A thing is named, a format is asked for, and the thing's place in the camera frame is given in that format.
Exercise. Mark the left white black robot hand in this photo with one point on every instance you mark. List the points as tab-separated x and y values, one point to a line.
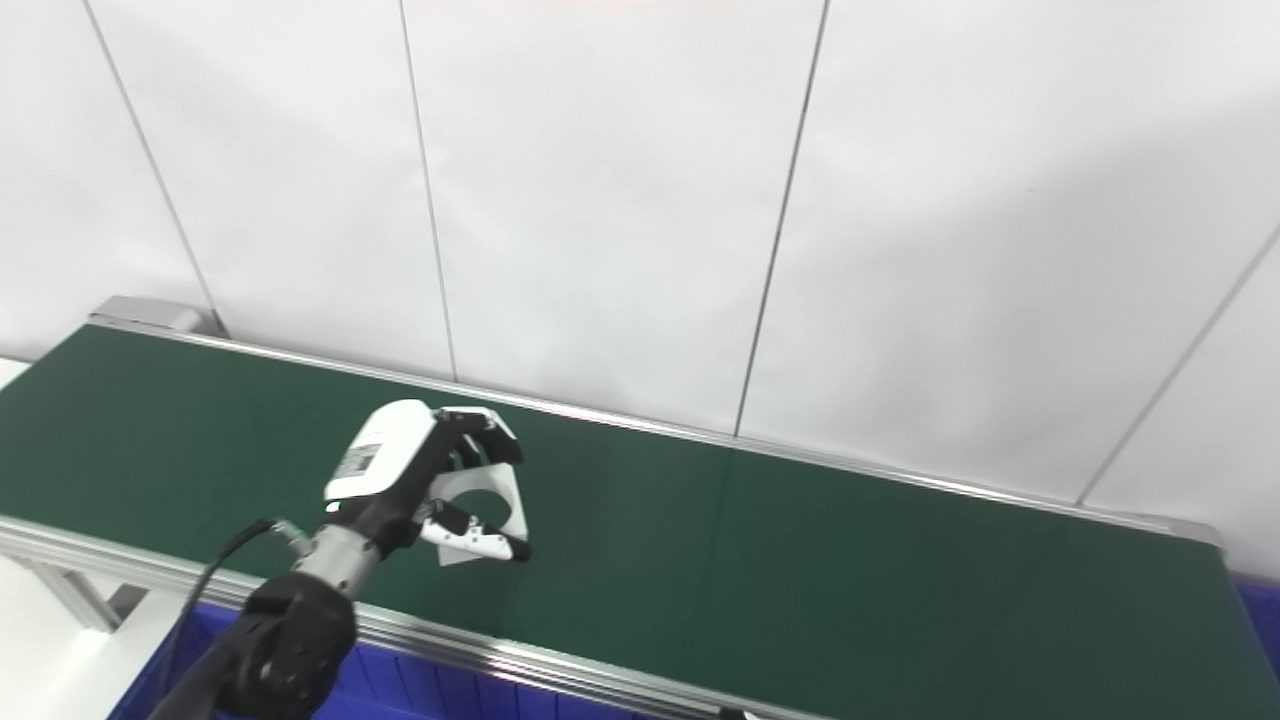
385	450

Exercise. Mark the white block with round hole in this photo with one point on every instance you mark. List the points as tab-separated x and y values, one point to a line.
512	510

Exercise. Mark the green conveyor belt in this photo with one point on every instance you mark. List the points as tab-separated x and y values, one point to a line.
750	560
500	655

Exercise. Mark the blue plastic bin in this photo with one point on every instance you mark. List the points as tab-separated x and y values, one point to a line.
420	690
1262	620

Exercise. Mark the aluminium conveyor leg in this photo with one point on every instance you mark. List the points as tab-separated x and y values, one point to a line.
75	600

